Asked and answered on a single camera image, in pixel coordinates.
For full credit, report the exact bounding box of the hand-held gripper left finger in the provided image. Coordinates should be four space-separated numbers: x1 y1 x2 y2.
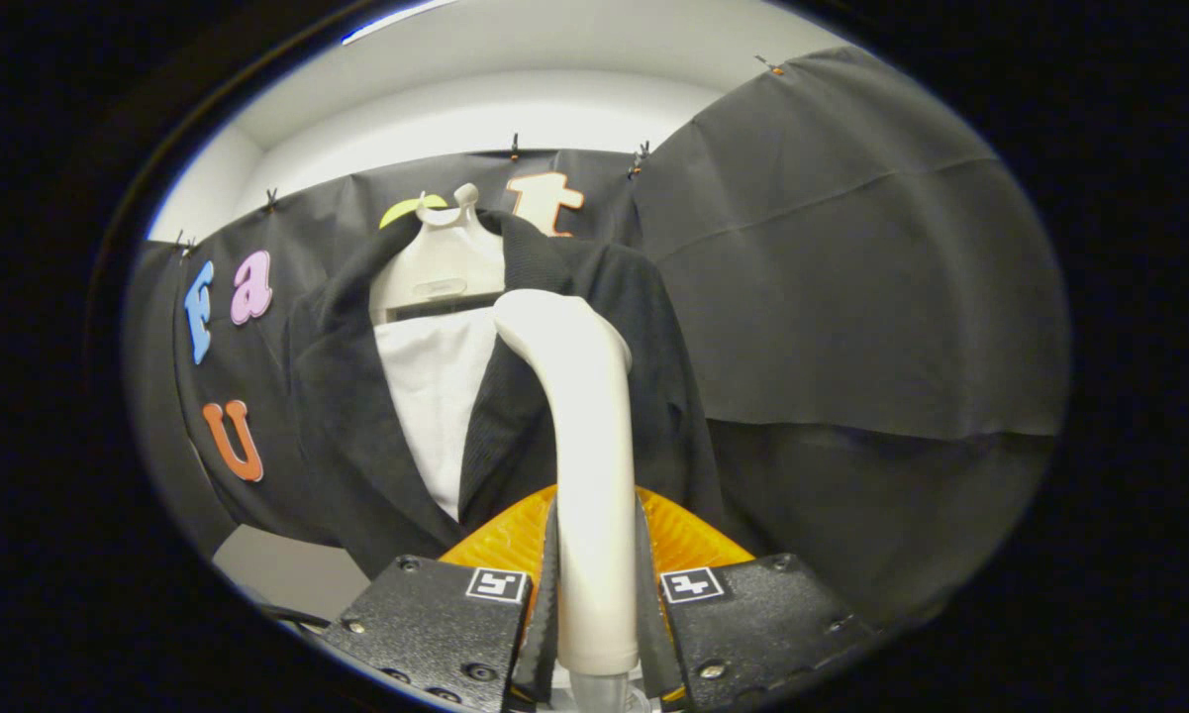
322 485 561 713

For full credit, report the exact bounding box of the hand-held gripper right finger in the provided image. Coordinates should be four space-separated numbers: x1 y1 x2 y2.
636 485 877 713

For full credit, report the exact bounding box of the white garment steamer head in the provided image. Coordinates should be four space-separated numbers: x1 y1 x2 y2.
493 289 641 676

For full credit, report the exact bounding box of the black jacket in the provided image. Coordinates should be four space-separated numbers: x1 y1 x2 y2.
287 208 729 580

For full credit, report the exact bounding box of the white steamer hanger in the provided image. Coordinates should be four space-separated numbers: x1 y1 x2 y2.
369 183 508 326

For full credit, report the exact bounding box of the grey cabinet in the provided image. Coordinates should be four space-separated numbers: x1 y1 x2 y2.
211 525 372 625

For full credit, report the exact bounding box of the black backdrop cloth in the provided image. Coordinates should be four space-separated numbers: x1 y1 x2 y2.
124 45 1070 630

